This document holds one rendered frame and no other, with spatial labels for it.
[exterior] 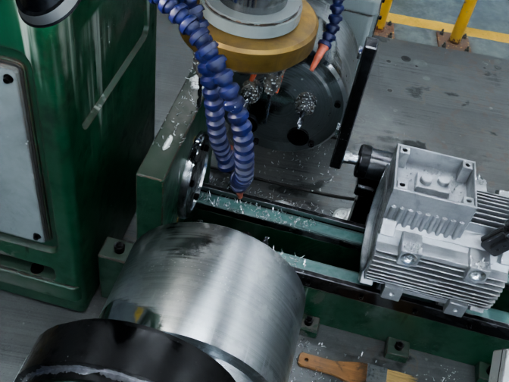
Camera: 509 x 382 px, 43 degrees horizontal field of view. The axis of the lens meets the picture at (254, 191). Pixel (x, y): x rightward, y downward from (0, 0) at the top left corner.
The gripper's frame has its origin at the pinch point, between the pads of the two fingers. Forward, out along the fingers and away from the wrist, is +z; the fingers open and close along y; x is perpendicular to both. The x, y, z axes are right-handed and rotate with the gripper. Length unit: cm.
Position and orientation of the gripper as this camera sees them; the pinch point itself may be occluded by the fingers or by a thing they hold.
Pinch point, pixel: (498, 242)
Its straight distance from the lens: 99.6
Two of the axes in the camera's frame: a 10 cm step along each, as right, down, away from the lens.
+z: -5.9, 4.7, 6.6
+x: -7.7, -5.6, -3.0
